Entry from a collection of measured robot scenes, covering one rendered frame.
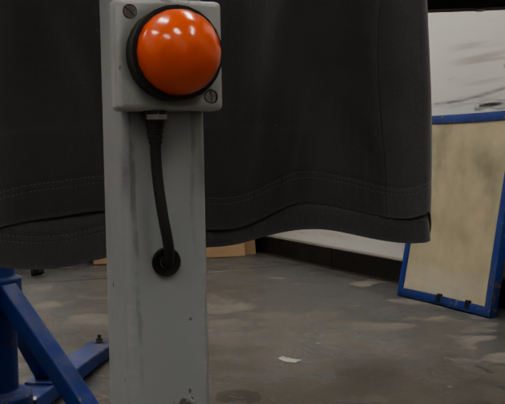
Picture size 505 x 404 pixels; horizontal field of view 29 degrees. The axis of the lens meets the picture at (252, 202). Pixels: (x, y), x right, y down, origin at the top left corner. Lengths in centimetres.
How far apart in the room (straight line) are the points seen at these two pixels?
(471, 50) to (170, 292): 347
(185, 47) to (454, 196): 341
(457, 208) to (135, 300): 336
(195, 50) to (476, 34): 347
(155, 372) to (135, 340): 2
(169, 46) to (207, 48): 2
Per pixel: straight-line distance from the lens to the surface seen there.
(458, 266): 372
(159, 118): 43
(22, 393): 210
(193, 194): 45
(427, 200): 85
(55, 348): 196
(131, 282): 45
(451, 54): 399
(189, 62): 41
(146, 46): 42
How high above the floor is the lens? 61
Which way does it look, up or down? 3 degrees down
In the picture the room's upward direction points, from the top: 1 degrees counter-clockwise
